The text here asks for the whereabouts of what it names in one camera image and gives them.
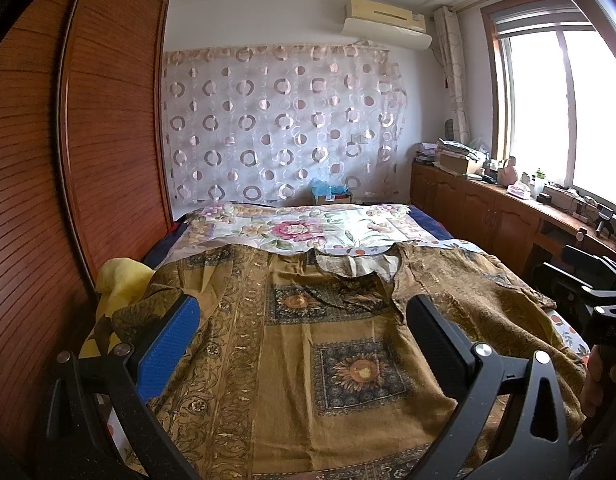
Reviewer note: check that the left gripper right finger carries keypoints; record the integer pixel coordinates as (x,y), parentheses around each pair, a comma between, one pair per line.
(531,440)

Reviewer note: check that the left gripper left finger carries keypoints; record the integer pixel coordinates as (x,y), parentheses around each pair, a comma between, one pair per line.
(129,375)

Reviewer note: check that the brown gold patterned garment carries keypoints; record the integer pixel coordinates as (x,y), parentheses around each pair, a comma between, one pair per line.
(304,364)

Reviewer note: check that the person's right hand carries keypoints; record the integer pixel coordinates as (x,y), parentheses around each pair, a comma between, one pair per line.
(592,393)

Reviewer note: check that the orange print white sheet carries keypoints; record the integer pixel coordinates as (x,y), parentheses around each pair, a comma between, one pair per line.
(569,335)

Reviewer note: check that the wooden low cabinet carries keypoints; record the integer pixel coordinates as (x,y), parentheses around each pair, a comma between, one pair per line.
(521,233)

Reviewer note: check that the pink figurine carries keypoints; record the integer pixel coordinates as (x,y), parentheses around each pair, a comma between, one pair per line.
(507,172)

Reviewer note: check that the navy blue blanket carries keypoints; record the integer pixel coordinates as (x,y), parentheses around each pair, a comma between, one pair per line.
(429,224)

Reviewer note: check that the stack of papers and boxes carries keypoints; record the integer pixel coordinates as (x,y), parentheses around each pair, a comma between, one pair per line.
(452,157)

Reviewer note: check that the floral bed blanket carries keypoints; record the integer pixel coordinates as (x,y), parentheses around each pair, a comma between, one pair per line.
(290,230)

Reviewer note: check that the wooden wardrobe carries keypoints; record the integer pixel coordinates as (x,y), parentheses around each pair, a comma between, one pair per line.
(81,180)

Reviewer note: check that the blue bag on box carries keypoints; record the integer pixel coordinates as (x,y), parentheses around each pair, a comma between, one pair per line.
(324,193)

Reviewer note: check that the beige window drape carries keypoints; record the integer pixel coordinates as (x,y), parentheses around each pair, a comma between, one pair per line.
(451,48)

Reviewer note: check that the circle patterned sheer curtain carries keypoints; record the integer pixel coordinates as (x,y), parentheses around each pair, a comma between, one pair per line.
(260,124)

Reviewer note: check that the window with wooden frame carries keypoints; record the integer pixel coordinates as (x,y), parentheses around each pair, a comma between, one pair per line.
(554,94)

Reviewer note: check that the wall air conditioner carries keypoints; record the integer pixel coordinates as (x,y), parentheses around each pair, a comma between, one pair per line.
(386,24)

